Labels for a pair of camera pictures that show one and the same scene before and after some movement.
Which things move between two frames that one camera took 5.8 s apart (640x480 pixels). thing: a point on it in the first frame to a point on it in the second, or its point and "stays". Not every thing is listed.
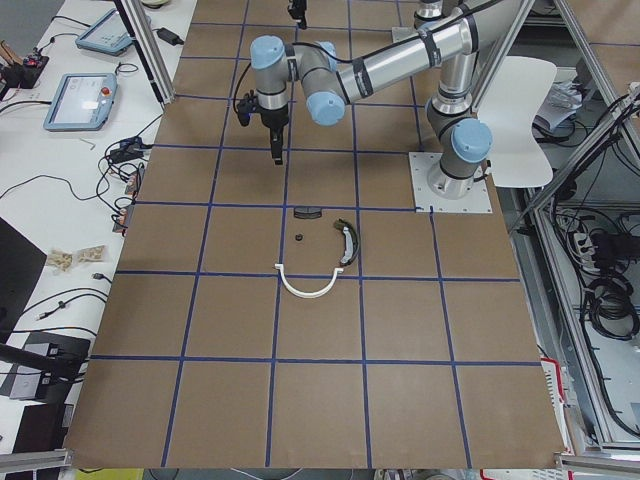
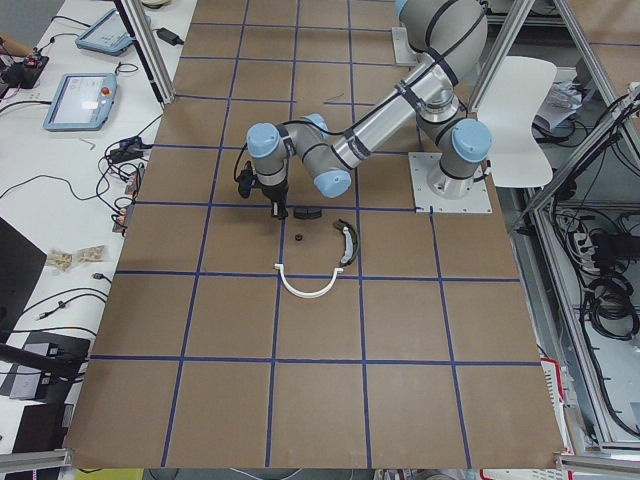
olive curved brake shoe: x=351 y=241 stays
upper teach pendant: x=83 y=102 stays
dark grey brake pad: x=307 y=212 stays
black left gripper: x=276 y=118 to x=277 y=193
